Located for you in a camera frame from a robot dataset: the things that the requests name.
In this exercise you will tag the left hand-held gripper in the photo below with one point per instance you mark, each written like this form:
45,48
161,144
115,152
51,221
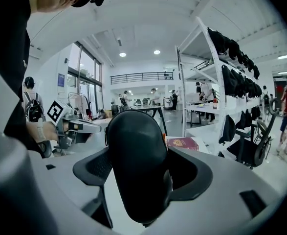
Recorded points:
67,117

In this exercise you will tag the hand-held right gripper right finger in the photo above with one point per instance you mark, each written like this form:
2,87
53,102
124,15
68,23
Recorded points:
206,204

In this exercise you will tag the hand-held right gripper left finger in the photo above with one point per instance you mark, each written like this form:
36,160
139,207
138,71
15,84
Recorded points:
89,168

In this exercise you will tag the black pouch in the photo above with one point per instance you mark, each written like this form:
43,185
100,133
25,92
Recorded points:
138,160

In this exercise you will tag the person's left forearm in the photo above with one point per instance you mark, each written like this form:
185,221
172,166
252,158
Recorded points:
33,133

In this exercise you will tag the person's left hand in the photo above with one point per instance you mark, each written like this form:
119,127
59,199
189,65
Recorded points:
50,132

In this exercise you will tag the clothes rack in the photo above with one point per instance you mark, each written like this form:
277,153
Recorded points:
81,104

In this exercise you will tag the red book-shaped box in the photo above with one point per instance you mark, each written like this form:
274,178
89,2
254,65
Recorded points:
182,143

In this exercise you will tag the grey table with black legs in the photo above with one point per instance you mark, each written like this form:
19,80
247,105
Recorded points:
148,110

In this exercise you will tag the black office chair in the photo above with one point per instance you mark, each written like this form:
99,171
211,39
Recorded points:
258,143

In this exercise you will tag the orange cardboard box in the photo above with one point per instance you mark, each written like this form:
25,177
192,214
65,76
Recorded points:
163,137

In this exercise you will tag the black balcony railing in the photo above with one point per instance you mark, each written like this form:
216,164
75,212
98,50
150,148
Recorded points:
140,77

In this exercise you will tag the round ceiling light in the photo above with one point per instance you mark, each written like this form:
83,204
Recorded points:
122,54
157,52

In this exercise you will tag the small red-capped bottle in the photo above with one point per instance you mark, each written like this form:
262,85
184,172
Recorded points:
215,104

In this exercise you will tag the white metal shelf rack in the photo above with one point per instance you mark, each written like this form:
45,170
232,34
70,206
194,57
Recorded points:
206,101

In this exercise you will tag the person's black shirt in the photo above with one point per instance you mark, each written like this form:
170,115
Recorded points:
4,57

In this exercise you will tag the row of black bags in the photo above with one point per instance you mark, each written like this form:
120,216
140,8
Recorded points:
241,82

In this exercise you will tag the blue wall poster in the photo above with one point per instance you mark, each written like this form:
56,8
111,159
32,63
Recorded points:
61,79

